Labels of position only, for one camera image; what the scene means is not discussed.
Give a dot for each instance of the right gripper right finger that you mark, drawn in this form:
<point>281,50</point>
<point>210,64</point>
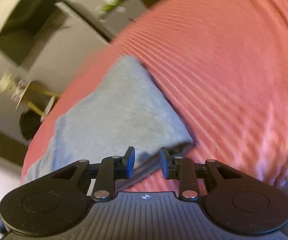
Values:
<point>181,169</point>

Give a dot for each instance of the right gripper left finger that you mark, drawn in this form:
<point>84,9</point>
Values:
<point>112,169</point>

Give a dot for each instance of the grey sweatpants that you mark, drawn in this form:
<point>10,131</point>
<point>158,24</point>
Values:
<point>126,109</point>

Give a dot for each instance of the black bag on floor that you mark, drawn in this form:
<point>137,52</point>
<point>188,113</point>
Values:
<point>29,124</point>

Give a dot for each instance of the yellow legged side table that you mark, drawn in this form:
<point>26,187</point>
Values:
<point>36,96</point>

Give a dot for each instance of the red ribbed bedspread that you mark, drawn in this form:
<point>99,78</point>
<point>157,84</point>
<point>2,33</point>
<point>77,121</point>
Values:
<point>223,65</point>

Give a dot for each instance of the white vase decoration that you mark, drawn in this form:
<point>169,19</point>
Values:
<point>8,84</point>

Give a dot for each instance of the white tall standing panel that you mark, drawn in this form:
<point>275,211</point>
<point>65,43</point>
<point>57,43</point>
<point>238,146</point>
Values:
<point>81,13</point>

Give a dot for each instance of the grey drawer cabinet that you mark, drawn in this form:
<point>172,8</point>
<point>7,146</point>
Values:
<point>125,13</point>

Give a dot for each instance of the wall mounted television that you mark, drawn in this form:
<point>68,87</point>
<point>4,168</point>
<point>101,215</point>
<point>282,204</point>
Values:
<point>28,28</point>

